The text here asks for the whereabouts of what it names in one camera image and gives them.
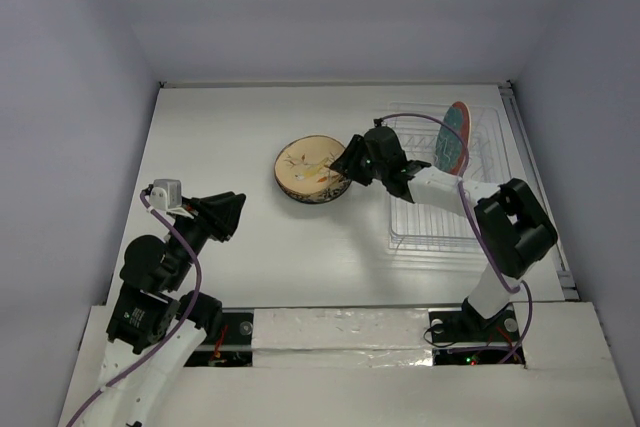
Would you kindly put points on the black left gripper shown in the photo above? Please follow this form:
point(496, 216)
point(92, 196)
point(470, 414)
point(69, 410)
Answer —
point(218, 212)

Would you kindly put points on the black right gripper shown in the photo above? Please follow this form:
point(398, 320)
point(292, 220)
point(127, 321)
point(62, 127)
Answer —
point(364, 158)

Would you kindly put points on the yellow bird plate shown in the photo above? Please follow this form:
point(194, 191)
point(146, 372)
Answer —
point(304, 163)

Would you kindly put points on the red plate with teal flower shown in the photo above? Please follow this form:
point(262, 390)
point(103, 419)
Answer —
point(453, 139)

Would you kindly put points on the blue floral white plate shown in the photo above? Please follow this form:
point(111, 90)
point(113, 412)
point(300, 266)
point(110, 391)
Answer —
point(324, 194)

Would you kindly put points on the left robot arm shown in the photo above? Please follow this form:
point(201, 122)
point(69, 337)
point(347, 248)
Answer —
point(161, 315)

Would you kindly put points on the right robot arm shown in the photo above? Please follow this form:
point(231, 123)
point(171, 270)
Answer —
point(510, 225)

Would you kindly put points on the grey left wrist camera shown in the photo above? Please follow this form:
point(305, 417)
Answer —
point(165, 194)

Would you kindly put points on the white wire dish rack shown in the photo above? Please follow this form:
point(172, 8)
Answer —
point(436, 223)

